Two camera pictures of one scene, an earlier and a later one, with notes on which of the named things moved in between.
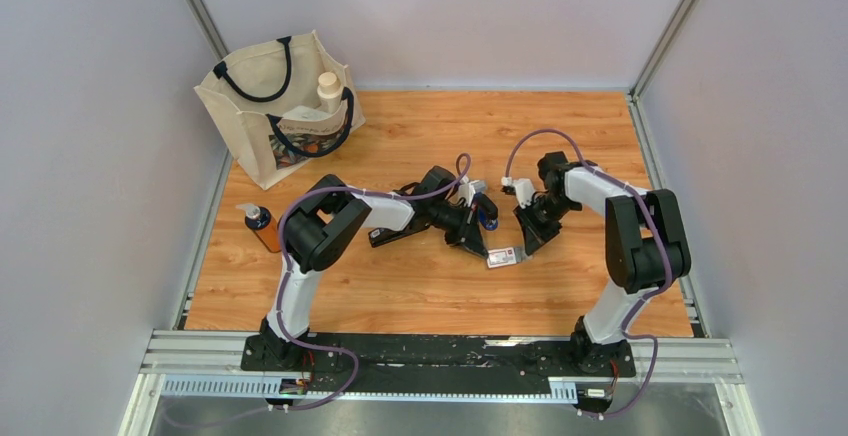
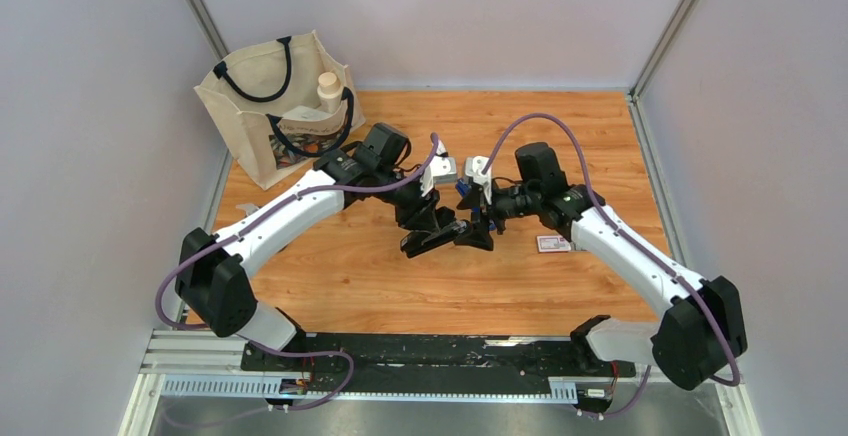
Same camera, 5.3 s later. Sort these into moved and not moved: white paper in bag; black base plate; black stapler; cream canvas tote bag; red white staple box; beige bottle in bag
Moved: black stapler; red white staple box
Not moved: beige bottle in bag; cream canvas tote bag; black base plate; white paper in bag
